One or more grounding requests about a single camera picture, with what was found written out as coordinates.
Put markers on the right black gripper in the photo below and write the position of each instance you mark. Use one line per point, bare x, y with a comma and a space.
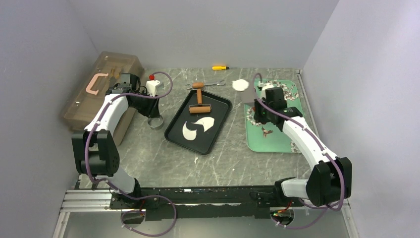
257, 116

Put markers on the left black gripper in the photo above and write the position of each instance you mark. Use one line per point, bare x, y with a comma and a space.
152, 110

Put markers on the cut round dough wrapper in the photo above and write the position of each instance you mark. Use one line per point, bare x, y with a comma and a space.
240, 85

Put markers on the metal ring cutter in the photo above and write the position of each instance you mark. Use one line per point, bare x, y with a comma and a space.
156, 123

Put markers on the black baking tray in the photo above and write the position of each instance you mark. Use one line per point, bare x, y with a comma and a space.
203, 144

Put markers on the white dough ball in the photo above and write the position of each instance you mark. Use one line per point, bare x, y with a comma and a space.
190, 129

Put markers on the wooden double-ended dough roller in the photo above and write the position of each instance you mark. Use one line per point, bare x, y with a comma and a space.
199, 107

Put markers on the metal spatula orange handle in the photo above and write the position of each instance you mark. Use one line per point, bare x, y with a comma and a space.
248, 96

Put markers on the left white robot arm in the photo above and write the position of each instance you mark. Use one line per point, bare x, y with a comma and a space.
95, 151

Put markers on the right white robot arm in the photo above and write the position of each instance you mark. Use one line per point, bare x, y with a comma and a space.
330, 180

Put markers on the translucent brown toolbox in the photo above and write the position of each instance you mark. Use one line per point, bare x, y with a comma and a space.
88, 98

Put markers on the green floral tray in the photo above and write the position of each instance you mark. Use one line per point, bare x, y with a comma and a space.
267, 137

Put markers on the silver wrench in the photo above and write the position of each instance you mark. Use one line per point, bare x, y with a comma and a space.
213, 84

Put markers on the yellow screwdriver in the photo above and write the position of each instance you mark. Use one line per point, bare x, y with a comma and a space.
218, 68

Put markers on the black pliers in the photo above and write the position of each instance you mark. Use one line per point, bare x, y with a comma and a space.
94, 186

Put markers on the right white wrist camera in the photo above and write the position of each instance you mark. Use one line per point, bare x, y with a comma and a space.
262, 86

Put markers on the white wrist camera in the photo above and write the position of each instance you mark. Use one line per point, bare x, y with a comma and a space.
152, 87
262, 86

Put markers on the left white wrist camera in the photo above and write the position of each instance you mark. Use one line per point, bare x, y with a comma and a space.
152, 87

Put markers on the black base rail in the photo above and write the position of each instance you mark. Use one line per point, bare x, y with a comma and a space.
257, 201

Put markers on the aluminium frame rail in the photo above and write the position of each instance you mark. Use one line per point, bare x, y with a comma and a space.
86, 201

